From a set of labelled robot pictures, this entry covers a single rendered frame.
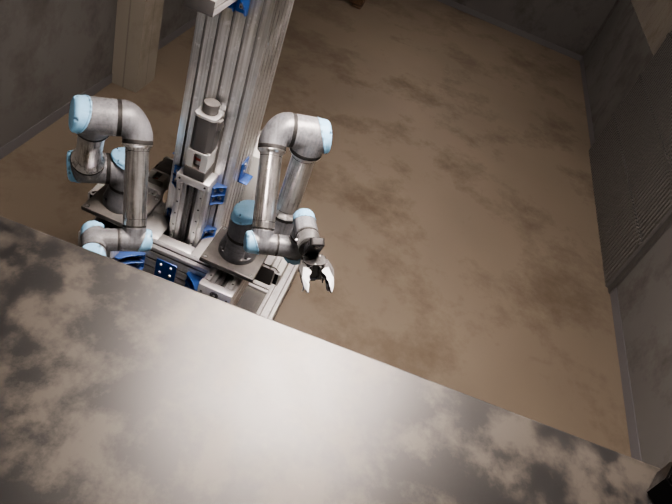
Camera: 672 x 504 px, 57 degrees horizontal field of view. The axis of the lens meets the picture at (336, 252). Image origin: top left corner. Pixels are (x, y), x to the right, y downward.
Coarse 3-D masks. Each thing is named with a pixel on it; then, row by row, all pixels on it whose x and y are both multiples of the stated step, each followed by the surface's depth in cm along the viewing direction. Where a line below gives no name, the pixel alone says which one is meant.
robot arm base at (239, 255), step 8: (224, 240) 239; (232, 240) 235; (224, 248) 241; (232, 248) 237; (240, 248) 236; (224, 256) 239; (232, 256) 238; (240, 256) 238; (248, 256) 240; (240, 264) 240
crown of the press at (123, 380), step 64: (0, 256) 88; (64, 256) 92; (0, 320) 81; (64, 320) 84; (128, 320) 87; (192, 320) 91; (256, 320) 94; (0, 384) 75; (64, 384) 77; (128, 384) 80; (192, 384) 83; (256, 384) 86; (320, 384) 89; (384, 384) 93; (0, 448) 69; (64, 448) 72; (128, 448) 74; (192, 448) 76; (256, 448) 79; (320, 448) 82; (384, 448) 85; (448, 448) 88; (512, 448) 92; (576, 448) 95
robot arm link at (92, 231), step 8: (88, 224) 199; (96, 224) 200; (80, 232) 200; (88, 232) 197; (96, 232) 197; (104, 232) 198; (112, 232) 199; (88, 240) 194; (96, 240) 195; (104, 240) 198; (112, 240) 199; (112, 248) 200
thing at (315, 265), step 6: (306, 240) 196; (300, 246) 197; (300, 252) 199; (306, 258) 190; (312, 258) 191; (318, 258) 191; (324, 258) 192; (306, 264) 189; (312, 264) 189; (318, 264) 189; (324, 264) 190; (312, 270) 191; (318, 270) 192; (300, 276) 195; (312, 276) 193; (318, 276) 192
